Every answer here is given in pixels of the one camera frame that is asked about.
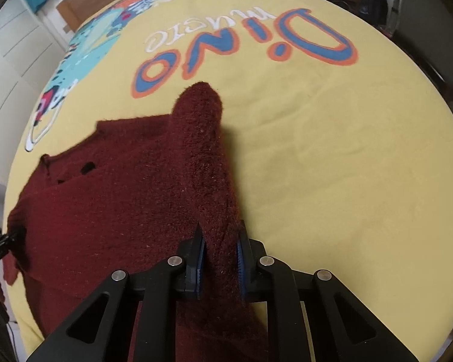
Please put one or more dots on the wooden headboard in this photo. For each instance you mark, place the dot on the wooden headboard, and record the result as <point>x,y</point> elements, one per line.
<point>79,11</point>

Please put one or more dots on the maroon knit sweater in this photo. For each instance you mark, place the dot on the maroon knit sweater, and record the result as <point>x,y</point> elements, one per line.
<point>136,196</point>

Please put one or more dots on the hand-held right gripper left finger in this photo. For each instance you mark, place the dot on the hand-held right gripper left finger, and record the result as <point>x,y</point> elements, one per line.
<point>195,271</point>

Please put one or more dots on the dark bag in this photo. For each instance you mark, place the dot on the dark bag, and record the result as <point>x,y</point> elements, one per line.
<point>375,5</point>

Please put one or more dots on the white wardrobe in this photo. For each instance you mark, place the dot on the white wardrobe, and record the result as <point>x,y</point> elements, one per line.
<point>11,83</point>

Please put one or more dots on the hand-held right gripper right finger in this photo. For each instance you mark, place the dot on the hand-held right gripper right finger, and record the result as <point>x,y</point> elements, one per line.
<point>243,267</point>

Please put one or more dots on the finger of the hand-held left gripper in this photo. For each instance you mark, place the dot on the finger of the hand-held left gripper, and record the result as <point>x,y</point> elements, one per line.
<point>0,247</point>

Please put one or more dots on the yellow printed blanket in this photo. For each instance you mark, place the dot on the yellow printed blanket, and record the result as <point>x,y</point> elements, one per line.
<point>324,158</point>

